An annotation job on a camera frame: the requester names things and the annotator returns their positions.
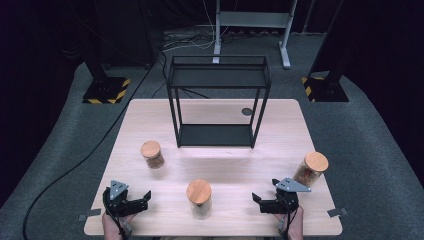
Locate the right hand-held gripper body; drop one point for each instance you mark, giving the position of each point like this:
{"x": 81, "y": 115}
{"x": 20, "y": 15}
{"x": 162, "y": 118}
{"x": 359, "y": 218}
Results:
{"x": 287, "y": 200}

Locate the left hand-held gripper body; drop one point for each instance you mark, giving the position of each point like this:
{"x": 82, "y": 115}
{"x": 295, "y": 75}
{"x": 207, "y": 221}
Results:
{"x": 116, "y": 200}

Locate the tall glass jar wooden lid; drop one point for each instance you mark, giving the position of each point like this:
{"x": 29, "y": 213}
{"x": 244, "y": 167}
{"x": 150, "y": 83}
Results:
{"x": 313, "y": 165}

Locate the small glass jar wooden lid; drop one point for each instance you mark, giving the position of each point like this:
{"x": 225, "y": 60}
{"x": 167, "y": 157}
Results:
{"x": 152, "y": 153}

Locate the medium glass jar wooden lid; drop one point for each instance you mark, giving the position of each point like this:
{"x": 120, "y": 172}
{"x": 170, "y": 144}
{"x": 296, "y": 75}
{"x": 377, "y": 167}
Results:
{"x": 199, "y": 193}

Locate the black metal shelf rack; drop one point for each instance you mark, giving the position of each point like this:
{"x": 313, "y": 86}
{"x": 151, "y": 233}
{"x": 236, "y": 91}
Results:
{"x": 216, "y": 135}

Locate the person's right hand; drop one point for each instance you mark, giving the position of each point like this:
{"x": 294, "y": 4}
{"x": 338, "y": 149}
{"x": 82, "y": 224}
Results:
{"x": 296, "y": 223}

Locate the person's left hand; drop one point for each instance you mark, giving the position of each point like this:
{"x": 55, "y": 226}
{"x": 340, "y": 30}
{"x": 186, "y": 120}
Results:
{"x": 110, "y": 226}

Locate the grey tape strip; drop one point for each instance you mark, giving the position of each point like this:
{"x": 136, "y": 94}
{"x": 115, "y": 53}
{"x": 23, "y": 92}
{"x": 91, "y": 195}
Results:
{"x": 337, "y": 212}
{"x": 89, "y": 214}

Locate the grey round table grommet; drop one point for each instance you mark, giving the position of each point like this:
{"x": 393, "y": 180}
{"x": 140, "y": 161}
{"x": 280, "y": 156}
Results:
{"x": 247, "y": 111}

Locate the black stand with striped base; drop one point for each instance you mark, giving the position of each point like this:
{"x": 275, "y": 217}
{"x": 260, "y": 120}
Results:
{"x": 106, "y": 90}
{"x": 328, "y": 90}

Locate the grey metal stand frame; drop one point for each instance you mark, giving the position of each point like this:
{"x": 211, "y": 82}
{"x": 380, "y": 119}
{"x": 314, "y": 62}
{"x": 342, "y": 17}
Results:
{"x": 253, "y": 19}

